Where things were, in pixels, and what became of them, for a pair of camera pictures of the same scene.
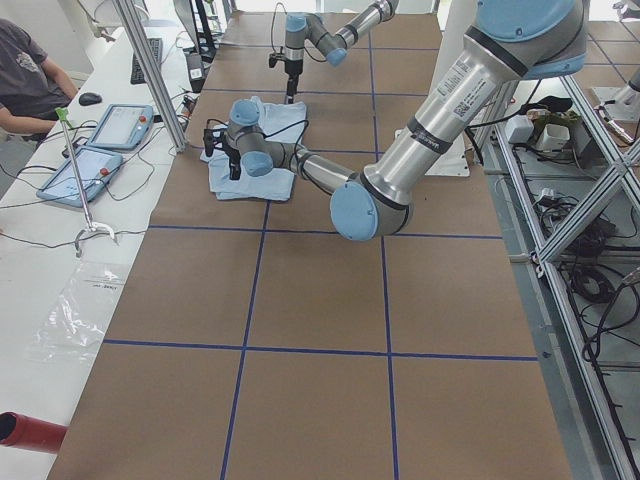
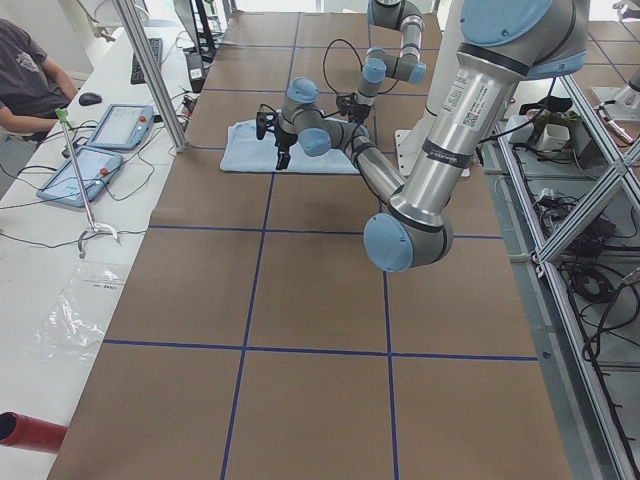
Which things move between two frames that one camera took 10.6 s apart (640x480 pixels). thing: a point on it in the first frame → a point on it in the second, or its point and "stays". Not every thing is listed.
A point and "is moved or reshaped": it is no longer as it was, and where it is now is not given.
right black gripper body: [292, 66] → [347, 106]
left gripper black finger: [235, 169] → [283, 160]
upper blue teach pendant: [121, 126] stays
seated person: [32, 87] stays
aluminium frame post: [166, 111] stays
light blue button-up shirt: [281, 121] is moved or reshaped
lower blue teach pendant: [96, 169] stays
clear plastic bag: [74, 320] stays
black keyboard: [138, 75] stays
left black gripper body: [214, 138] → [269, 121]
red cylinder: [27, 433] stays
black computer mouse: [89, 99] stays
